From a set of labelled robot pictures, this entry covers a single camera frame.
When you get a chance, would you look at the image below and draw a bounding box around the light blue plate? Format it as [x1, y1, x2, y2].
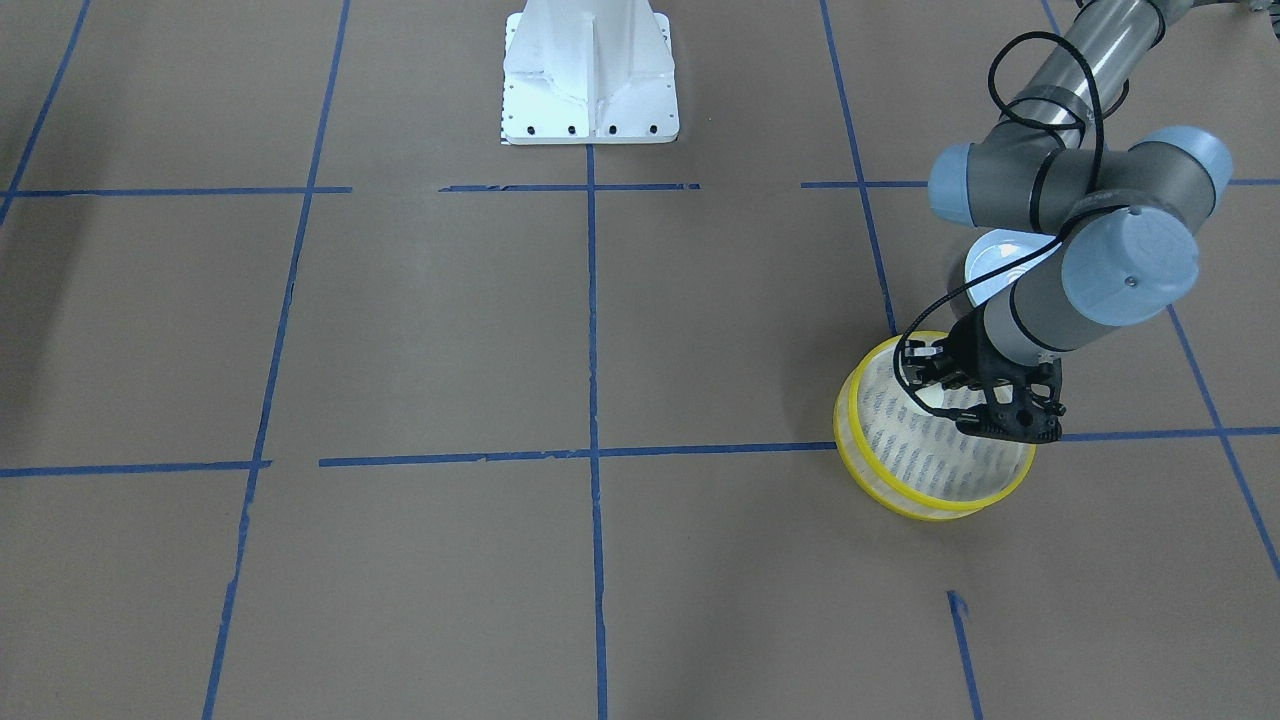
[963, 229, 1053, 307]

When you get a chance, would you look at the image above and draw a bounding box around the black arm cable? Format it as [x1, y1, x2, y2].
[893, 32, 1132, 416]

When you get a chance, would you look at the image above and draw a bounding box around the yellow rimmed bamboo steamer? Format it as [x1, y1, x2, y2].
[832, 337, 1036, 521]

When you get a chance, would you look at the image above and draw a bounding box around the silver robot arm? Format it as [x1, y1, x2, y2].
[891, 1, 1234, 393]

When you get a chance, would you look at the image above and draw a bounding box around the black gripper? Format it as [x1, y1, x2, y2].
[897, 310, 1011, 392]

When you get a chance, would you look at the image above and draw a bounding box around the white camera pole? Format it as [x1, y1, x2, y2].
[500, 1, 681, 146]

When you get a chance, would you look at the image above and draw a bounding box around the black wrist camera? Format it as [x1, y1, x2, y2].
[952, 359, 1066, 445]

